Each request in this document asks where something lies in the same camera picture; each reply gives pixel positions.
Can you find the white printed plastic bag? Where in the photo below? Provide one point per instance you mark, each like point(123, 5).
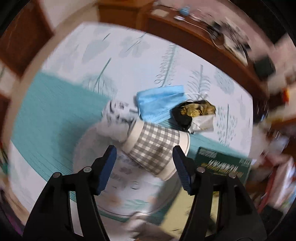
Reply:
point(118, 119)

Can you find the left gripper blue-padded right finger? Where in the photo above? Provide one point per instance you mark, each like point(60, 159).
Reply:
point(237, 217)

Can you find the wooden tv cabinet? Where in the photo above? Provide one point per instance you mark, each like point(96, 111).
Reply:
point(159, 21)

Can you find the dark green toaster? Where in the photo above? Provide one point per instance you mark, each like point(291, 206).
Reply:
point(264, 67)

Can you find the dark green flat box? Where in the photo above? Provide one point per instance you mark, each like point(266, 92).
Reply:
point(223, 164)

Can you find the grey checked paper cup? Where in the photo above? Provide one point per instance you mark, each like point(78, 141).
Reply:
point(151, 146)

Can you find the black gold foil wrapper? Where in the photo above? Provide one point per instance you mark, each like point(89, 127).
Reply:
point(194, 116)

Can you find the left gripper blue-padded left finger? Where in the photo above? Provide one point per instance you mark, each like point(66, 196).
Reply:
point(51, 219)

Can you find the leaf-print tablecloth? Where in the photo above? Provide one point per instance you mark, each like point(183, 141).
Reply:
point(92, 88)

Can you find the blue face mask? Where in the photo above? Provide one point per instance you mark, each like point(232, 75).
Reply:
point(155, 104)

